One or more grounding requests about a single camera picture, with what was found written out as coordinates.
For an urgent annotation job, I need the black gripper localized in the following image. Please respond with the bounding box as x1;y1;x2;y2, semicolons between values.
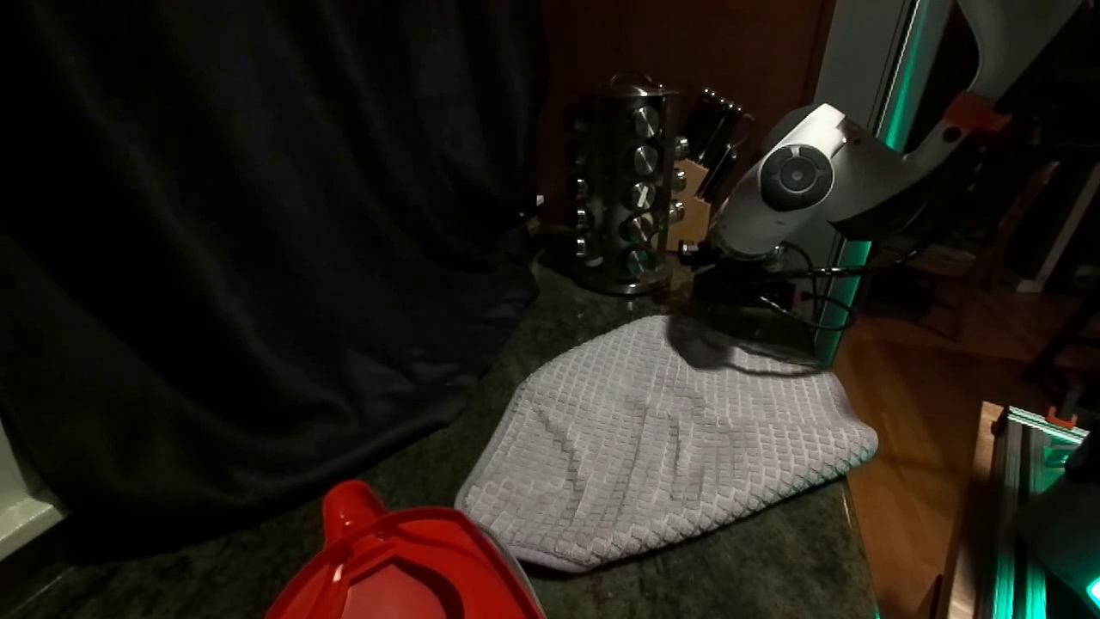
685;244;831;362

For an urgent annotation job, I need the brown cardboard box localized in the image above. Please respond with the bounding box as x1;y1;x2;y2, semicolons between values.
666;82;761;259

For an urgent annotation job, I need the grey waffle weave cloth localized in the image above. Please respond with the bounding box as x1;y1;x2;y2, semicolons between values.
453;312;882;579

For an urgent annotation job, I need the tall grey upright panel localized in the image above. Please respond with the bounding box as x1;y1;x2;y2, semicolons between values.
814;0;960;353

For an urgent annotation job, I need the red plastic container lid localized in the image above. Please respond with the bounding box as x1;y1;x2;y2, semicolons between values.
265;479;549;619

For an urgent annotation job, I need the black fabric curtain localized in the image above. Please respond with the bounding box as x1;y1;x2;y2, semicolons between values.
0;0;549;564

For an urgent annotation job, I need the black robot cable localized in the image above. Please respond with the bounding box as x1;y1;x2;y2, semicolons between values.
752;235;888;375

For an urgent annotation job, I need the aluminium profile mounting frame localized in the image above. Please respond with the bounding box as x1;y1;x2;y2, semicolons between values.
990;399;1094;619

